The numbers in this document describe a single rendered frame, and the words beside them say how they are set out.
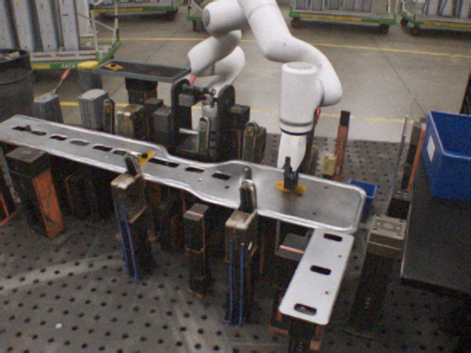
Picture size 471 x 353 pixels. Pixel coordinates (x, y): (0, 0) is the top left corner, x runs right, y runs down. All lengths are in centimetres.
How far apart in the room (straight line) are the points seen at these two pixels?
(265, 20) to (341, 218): 54
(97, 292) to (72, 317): 11
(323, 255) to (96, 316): 67
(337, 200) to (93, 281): 77
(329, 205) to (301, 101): 30
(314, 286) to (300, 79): 46
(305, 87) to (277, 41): 16
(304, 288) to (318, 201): 32
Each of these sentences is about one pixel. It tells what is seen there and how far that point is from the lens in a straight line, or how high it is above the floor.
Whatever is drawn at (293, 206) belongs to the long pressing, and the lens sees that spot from 112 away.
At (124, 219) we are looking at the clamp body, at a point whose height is 93.
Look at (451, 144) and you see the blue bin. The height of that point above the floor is 106.
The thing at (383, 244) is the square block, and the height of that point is 103.
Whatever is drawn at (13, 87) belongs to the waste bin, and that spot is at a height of 46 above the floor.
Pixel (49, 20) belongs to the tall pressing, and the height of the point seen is 70.
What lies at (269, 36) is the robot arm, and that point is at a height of 140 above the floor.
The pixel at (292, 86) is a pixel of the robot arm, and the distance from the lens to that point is 100.
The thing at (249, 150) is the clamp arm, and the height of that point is 102.
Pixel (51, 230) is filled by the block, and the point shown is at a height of 75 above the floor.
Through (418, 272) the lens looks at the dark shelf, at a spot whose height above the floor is 103.
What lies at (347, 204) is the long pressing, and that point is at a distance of 116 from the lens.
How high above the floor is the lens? 165
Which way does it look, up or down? 32 degrees down
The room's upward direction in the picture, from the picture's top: straight up
